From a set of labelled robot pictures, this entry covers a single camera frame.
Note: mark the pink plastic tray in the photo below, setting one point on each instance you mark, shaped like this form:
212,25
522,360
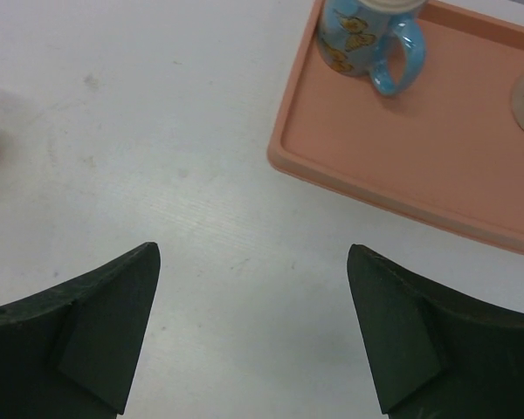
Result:
446,152

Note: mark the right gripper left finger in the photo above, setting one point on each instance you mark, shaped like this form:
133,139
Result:
71,351

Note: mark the blue-bottom cartoon mug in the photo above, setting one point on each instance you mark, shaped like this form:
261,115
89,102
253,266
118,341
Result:
381,39

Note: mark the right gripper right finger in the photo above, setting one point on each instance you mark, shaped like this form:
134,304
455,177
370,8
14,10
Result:
434,352

